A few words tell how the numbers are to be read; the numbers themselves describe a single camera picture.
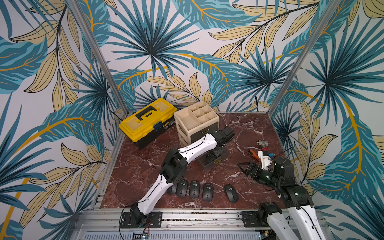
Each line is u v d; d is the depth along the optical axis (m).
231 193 0.80
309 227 0.44
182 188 0.82
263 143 1.00
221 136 0.68
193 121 0.84
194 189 0.82
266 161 0.66
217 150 0.83
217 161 0.83
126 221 0.72
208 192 0.80
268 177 0.60
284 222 0.60
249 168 0.63
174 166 0.56
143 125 0.90
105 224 0.74
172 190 0.82
